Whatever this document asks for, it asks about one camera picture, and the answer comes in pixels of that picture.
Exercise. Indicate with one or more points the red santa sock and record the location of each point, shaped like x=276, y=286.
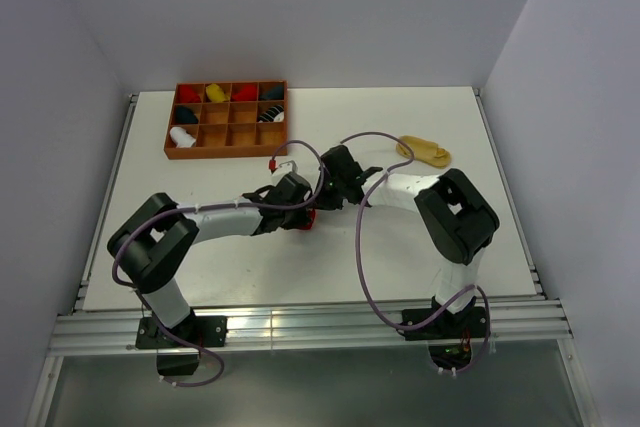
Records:
x=310, y=221

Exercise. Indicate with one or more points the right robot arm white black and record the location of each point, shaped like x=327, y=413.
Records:
x=460, y=222

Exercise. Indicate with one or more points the black white striped rolled sock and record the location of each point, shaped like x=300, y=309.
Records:
x=275, y=113

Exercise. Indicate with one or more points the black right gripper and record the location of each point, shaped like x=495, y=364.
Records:
x=322, y=201

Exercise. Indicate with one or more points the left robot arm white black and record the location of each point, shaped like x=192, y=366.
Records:
x=152, y=244

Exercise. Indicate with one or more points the beige flat sock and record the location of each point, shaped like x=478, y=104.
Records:
x=424, y=151

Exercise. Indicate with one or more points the red rolled sock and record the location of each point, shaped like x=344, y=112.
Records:
x=244, y=93
x=187, y=94

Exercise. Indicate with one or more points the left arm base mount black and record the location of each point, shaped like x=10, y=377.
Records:
x=203, y=331

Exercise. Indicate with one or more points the yellow rolled sock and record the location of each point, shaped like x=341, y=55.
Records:
x=216, y=94

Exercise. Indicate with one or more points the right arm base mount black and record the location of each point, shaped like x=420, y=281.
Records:
x=456, y=331

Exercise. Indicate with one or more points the wooden compartment tray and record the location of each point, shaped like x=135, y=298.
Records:
x=230, y=129

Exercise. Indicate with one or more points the red rolled sock left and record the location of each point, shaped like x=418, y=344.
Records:
x=187, y=94

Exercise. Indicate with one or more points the red rolled sock middle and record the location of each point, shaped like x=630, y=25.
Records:
x=244, y=93

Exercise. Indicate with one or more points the dark teal rolled sock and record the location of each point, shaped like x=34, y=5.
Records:
x=273, y=93

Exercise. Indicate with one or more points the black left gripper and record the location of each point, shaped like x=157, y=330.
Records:
x=299, y=221

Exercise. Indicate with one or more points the dark navy rolled sock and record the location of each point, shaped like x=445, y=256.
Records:
x=184, y=116

